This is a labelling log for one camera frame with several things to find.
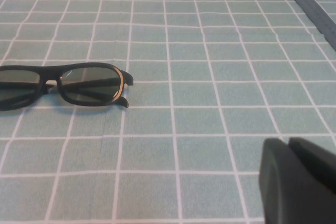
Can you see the green checked tablecloth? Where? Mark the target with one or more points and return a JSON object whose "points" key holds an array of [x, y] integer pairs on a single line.
{"points": [[183, 129]]}

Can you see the grey metal ruler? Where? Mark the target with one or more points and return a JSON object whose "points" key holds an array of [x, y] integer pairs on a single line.
{"points": [[309, 6]]}

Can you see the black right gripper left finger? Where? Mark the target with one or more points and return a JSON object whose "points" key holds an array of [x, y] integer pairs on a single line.
{"points": [[288, 187]]}

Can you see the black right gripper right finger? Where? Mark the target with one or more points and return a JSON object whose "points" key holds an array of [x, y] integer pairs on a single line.
{"points": [[315, 158]]}

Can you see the black sunglasses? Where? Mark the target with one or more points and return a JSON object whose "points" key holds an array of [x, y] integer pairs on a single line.
{"points": [[127, 78]]}

